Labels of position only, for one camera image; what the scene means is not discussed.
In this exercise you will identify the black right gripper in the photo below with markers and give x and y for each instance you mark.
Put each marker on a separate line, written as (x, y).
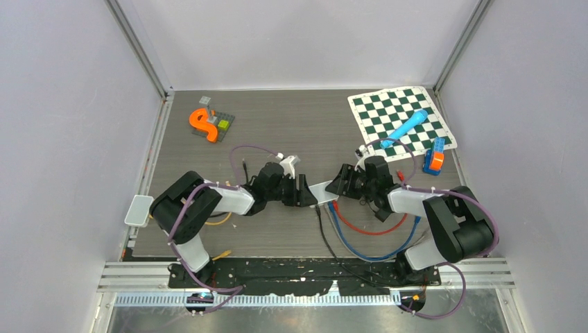
(338, 185)

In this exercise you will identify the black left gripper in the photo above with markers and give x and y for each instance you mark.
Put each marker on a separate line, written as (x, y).
(306, 197)

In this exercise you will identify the white network switch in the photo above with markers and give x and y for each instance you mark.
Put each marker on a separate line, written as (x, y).
(321, 194)

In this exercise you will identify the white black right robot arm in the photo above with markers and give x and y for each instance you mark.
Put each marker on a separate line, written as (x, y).
(459, 228)

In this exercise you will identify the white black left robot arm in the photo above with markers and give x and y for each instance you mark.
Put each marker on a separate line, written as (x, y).
(183, 209)

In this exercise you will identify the green white chessboard mat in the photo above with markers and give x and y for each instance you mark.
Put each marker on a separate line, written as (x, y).
(380, 113)

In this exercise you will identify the light blue toy microphone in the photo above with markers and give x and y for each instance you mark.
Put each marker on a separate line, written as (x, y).
(418, 117)

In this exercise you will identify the grey lego baseplate with bricks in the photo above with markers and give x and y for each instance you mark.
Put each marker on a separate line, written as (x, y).
(223, 121)

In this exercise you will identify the orange S-shaped toy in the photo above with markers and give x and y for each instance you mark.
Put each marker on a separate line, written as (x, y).
(199, 120)

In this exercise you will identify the small grey lego tile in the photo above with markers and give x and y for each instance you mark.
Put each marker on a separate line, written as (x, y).
(205, 100)

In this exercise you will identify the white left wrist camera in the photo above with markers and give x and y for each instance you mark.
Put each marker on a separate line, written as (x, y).
(288, 164)

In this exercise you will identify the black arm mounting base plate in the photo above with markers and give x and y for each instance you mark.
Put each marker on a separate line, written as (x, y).
(308, 276)

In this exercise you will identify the white switch at table edge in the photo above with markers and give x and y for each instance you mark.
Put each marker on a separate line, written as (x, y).
(138, 214)

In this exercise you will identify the aluminium frame rail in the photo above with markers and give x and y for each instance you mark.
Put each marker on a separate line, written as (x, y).
(484, 273)

